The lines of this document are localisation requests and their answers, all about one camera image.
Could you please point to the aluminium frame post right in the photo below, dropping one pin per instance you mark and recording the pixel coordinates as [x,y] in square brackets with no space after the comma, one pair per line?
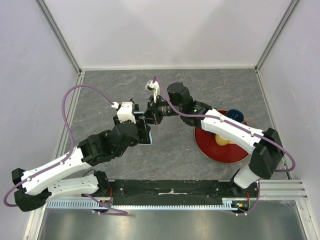
[277,33]

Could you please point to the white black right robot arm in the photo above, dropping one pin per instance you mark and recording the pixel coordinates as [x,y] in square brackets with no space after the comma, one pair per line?
[264,147]

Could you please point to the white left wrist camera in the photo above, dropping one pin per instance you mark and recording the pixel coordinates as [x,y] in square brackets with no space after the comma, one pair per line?
[124,111]

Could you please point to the black phone stand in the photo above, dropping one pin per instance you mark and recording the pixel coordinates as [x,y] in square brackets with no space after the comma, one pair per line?
[135,106]

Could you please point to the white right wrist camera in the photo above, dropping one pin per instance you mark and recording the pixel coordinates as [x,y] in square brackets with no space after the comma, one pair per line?
[153,86]

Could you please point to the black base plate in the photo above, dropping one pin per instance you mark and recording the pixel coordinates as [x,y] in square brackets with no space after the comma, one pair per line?
[137,191]

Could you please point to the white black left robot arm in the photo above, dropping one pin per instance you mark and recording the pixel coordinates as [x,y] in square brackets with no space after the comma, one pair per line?
[34,188]

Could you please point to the red round tray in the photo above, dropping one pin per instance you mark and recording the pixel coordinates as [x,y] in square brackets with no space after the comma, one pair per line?
[226,154]

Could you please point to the aluminium front rail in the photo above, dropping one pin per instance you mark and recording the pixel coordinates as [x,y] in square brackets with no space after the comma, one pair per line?
[282,190]

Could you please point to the phone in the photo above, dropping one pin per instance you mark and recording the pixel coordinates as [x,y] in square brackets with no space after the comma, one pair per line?
[144,130]

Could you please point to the yellow mug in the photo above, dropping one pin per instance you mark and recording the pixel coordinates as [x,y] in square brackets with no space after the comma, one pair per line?
[222,141]

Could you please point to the aluminium frame post left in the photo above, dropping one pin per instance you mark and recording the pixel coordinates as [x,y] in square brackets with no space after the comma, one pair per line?
[42,5]

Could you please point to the aluminium frame post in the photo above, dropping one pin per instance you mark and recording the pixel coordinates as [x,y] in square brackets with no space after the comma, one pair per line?
[42,5]
[277,33]

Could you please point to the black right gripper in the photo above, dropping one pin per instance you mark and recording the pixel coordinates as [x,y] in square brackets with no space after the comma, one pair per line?
[155,108]

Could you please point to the dark blue cup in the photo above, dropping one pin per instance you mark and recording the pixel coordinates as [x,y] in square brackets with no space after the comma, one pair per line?
[236,115]

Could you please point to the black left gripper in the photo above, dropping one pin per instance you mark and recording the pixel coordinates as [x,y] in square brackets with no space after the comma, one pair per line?
[116,120]

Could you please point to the slotted cable duct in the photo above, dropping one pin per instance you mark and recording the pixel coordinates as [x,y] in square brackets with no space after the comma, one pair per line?
[89,204]

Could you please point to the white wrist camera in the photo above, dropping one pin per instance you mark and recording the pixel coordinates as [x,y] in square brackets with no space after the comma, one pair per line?
[124,111]
[153,86]

